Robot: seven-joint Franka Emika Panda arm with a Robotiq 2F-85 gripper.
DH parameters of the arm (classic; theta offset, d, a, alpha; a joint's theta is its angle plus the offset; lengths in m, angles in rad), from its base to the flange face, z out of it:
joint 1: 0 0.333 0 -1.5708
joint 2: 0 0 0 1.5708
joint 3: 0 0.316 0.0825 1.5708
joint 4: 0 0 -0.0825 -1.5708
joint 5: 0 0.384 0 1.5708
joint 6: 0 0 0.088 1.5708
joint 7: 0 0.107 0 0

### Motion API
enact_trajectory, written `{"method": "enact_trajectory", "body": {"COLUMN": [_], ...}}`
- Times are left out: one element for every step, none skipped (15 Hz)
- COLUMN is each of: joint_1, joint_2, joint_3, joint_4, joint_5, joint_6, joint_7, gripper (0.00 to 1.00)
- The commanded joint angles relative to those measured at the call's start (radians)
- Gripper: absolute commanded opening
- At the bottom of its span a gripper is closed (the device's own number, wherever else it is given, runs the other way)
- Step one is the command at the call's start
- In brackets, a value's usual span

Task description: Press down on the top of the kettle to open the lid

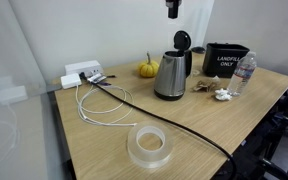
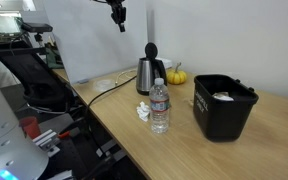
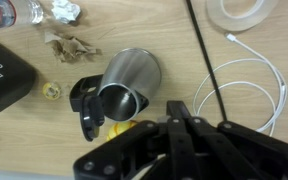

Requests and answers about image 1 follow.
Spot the stainless steel electric kettle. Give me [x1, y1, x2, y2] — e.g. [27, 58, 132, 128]
[153, 30, 194, 102]

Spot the black round disc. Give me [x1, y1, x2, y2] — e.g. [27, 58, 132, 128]
[191, 46, 207, 55]

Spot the small orange pumpkin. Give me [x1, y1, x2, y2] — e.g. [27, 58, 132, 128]
[137, 50, 161, 79]

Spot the black landfill only bin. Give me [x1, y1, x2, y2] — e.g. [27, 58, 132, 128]
[202, 42, 251, 79]

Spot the clear plastic water bottle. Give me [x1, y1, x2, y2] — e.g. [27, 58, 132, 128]
[227, 50, 258, 97]

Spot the small silver usb hub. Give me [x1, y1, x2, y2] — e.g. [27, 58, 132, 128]
[86, 73, 108, 85]

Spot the white power strip box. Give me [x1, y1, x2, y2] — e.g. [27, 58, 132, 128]
[64, 59, 104, 78]

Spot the white power adapter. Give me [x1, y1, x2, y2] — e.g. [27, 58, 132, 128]
[60, 72, 83, 90]

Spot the clear tape roll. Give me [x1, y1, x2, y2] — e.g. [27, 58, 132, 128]
[126, 120, 174, 169]

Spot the thick black power cable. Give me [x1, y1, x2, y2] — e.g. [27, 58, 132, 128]
[78, 71, 238, 180]

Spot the thin white charging cable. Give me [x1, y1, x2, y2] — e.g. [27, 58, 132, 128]
[74, 83, 139, 128]

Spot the black metal cart frame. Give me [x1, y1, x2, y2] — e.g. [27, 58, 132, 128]
[213, 73, 288, 180]

